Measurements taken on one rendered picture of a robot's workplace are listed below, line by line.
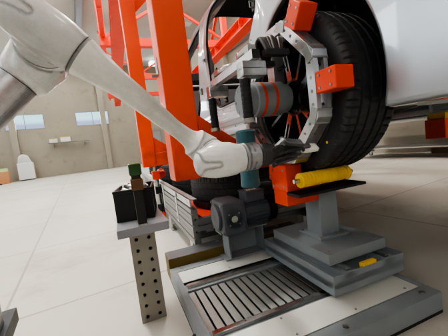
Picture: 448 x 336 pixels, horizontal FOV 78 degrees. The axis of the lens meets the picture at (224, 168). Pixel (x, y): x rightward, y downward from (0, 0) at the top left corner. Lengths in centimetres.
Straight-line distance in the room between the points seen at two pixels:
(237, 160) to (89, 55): 46
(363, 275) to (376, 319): 19
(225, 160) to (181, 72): 83
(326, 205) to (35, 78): 114
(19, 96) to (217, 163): 54
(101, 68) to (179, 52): 87
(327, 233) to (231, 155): 68
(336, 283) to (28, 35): 115
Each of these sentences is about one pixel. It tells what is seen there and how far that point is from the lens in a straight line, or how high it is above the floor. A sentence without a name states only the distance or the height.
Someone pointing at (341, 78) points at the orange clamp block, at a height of 84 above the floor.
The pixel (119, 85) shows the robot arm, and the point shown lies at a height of 86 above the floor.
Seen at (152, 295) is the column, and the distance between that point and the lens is 129.
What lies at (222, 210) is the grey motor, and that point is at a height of 37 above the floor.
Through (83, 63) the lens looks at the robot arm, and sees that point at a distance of 75.
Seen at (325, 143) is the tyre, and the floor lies 64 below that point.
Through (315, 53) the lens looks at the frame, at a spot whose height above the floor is 94.
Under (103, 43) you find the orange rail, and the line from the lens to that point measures 740.
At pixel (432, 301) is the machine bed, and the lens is 129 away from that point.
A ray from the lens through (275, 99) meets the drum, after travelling 113.
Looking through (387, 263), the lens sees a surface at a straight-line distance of 132.
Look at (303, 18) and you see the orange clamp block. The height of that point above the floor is 108.
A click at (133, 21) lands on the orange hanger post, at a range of 372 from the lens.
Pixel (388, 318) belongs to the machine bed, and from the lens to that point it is 114.
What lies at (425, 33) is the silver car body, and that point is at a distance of 95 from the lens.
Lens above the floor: 69
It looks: 5 degrees down
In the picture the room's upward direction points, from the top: 7 degrees counter-clockwise
